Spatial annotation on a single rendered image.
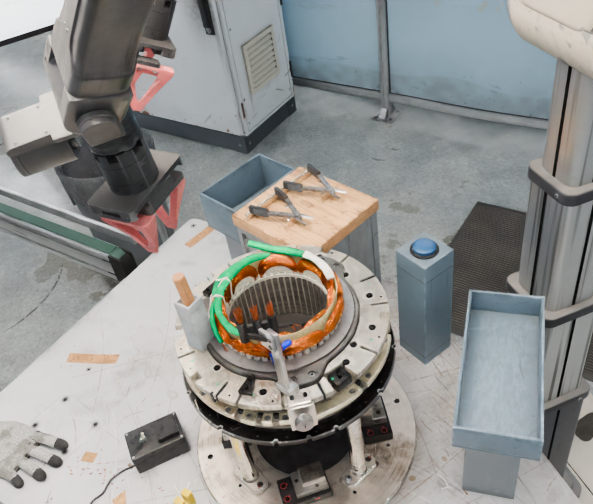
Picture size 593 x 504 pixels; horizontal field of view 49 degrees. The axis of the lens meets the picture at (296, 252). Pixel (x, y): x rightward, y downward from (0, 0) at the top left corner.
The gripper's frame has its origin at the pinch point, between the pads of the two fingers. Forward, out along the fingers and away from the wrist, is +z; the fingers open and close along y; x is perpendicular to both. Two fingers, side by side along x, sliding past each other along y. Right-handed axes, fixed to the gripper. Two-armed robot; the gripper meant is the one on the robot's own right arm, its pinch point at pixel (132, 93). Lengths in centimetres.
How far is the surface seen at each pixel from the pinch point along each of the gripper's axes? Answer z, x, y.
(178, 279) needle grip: 14.0, 5.0, 25.6
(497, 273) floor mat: 64, 164, -59
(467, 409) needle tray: 17, 42, 47
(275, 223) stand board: 18.7, 30.2, 0.3
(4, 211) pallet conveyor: 75, -7, -83
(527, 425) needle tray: 14, 47, 52
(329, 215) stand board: 14.1, 38.4, 3.1
